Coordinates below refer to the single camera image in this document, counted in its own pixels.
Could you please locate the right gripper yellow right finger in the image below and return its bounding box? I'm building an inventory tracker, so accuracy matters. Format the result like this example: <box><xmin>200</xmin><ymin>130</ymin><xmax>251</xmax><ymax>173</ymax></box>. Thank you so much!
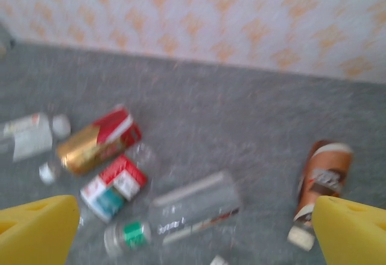
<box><xmin>312</xmin><ymin>195</ymin><xmax>386</xmax><ymax>265</ymax></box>

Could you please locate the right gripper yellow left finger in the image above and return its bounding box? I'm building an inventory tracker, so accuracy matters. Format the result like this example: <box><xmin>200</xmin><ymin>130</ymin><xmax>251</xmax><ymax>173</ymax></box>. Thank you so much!
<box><xmin>0</xmin><ymin>194</ymin><xmax>83</xmax><ymax>265</ymax></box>

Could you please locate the clear bottle white cap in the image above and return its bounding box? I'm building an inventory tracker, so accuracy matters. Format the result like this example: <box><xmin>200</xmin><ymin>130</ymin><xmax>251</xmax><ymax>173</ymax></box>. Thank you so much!
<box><xmin>39</xmin><ymin>153</ymin><xmax>66</xmax><ymax>185</ymax></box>

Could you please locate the clear bottle red teal label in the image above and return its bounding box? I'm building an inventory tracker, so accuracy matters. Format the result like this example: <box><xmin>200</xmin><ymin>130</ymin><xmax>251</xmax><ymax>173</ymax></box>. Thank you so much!
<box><xmin>80</xmin><ymin>142</ymin><xmax>157</xmax><ymax>225</ymax></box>

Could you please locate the small red-white carton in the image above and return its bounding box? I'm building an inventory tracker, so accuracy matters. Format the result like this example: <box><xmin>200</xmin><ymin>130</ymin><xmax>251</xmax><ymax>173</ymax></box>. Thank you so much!
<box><xmin>0</xmin><ymin>112</ymin><xmax>72</xmax><ymax>162</ymax></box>

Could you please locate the small clear bottle green label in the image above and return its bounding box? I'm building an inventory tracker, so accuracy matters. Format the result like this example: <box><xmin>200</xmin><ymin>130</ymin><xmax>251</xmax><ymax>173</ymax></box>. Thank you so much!
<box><xmin>104</xmin><ymin>221</ymin><xmax>153</xmax><ymax>258</ymax></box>

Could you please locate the red and gold can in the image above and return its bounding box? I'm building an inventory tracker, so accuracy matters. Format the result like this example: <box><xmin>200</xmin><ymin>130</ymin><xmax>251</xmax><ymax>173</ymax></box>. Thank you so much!
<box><xmin>56</xmin><ymin>104</ymin><xmax>142</xmax><ymax>176</ymax></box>

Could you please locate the small white bottle cap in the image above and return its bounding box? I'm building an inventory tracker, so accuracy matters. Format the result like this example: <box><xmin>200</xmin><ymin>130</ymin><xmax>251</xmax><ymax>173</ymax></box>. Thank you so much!
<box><xmin>209</xmin><ymin>255</ymin><xmax>232</xmax><ymax>265</ymax></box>

